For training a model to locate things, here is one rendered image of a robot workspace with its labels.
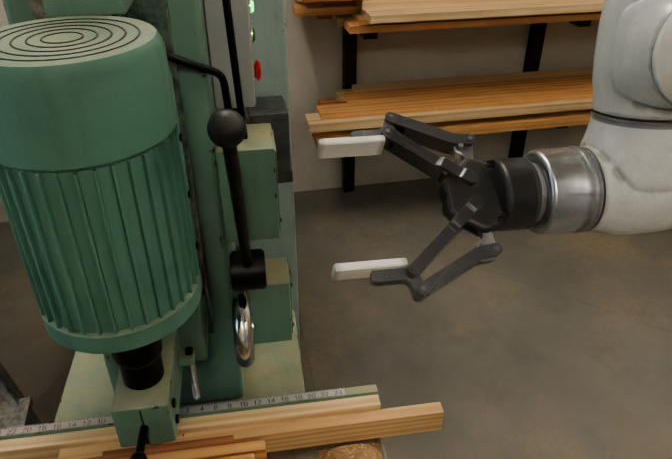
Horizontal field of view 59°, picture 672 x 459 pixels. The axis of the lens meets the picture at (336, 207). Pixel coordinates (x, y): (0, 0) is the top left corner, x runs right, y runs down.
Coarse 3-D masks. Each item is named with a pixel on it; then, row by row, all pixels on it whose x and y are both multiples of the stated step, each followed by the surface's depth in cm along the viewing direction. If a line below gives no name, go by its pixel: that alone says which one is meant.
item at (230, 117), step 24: (216, 120) 51; (240, 120) 52; (216, 144) 52; (240, 192) 63; (240, 216) 68; (240, 240) 75; (240, 264) 84; (264, 264) 85; (240, 288) 85; (264, 288) 86
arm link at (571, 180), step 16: (544, 160) 59; (560, 160) 59; (576, 160) 59; (592, 160) 59; (544, 176) 59; (560, 176) 58; (576, 176) 58; (592, 176) 58; (544, 192) 59; (560, 192) 57; (576, 192) 58; (592, 192) 58; (544, 208) 59; (560, 208) 58; (576, 208) 58; (592, 208) 58; (544, 224) 60; (560, 224) 59; (576, 224) 59; (592, 224) 60
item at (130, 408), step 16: (176, 336) 83; (176, 352) 81; (176, 368) 80; (160, 384) 75; (176, 384) 79; (128, 400) 73; (144, 400) 73; (160, 400) 73; (176, 400) 78; (112, 416) 72; (128, 416) 72; (144, 416) 72; (160, 416) 73; (176, 416) 76; (128, 432) 74; (160, 432) 74; (176, 432) 76
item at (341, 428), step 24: (408, 408) 88; (432, 408) 88; (216, 432) 84; (240, 432) 84; (264, 432) 84; (288, 432) 84; (312, 432) 85; (336, 432) 86; (360, 432) 87; (384, 432) 87; (408, 432) 88; (72, 456) 81; (96, 456) 81
